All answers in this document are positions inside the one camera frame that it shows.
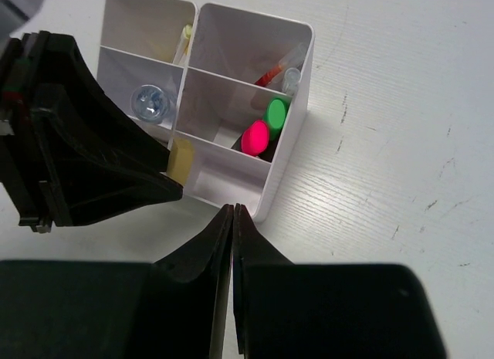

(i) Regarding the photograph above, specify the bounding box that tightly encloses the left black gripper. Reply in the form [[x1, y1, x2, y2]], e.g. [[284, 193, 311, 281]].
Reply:
[[1, 31, 183, 234]]

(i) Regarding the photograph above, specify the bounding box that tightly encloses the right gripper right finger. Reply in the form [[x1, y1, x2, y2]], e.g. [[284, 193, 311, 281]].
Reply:
[[232, 205, 447, 358]]

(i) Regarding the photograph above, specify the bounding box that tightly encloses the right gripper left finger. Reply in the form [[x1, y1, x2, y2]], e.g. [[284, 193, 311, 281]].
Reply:
[[1, 205, 234, 358]]

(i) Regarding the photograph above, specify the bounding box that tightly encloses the clear blue pen pack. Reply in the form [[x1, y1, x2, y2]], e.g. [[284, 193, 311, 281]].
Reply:
[[130, 84, 173, 124]]

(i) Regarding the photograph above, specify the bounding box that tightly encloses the tan eraser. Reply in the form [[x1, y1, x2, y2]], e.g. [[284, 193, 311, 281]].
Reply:
[[167, 138, 195, 186]]

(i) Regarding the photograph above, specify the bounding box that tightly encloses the pink black highlighter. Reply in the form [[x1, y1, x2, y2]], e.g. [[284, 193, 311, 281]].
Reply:
[[232, 120, 269, 157]]

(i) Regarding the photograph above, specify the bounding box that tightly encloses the green black highlighter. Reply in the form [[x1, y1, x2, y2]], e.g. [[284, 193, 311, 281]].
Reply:
[[263, 98, 288, 141]]

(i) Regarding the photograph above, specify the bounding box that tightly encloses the green gel pen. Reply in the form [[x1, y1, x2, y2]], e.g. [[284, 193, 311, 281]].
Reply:
[[282, 67, 301, 97]]

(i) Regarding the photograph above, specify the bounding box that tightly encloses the red gel pen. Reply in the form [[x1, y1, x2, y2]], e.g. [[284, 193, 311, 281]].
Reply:
[[255, 43, 307, 87]]

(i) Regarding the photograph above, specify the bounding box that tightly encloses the left white divided container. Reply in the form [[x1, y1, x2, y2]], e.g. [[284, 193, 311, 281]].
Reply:
[[96, 0, 196, 144]]

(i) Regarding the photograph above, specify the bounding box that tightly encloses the white divided container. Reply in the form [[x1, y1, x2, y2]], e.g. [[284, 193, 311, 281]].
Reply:
[[96, 0, 196, 144], [173, 3, 315, 222]]

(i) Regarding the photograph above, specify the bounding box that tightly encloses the right white divided container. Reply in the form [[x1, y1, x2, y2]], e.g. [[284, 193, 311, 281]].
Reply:
[[173, 3, 315, 222]]

